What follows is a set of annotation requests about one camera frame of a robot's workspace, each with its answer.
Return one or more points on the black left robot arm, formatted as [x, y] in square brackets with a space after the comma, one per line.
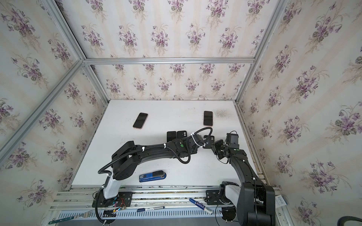
[125, 160]

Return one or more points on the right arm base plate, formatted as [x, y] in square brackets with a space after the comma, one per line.
[215, 197]

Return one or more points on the aluminium rail base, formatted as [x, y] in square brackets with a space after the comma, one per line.
[81, 198]

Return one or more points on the black phone case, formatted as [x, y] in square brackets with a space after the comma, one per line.
[208, 141]
[181, 134]

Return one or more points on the black thin pen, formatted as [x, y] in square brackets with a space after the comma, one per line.
[150, 209]

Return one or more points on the black round connector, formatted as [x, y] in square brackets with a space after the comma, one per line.
[228, 214]

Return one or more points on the green metal ruler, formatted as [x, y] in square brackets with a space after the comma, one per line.
[61, 220]

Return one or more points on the blue white cardboard box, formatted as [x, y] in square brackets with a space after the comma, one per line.
[280, 201]

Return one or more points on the black phone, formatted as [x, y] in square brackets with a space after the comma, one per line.
[171, 135]

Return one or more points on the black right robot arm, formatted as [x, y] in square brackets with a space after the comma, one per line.
[253, 200]

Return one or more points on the pink-edged phone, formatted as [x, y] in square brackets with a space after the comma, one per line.
[139, 122]

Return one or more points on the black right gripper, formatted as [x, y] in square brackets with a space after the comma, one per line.
[218, 145]

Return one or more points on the blue marker pen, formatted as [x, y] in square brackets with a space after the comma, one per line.
[201, 206]

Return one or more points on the dark phone at right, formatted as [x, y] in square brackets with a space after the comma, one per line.
[208, 118]

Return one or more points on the blue black stapler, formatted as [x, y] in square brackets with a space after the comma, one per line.
[153, 176]

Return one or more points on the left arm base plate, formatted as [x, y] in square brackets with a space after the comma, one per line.
[123, 199]

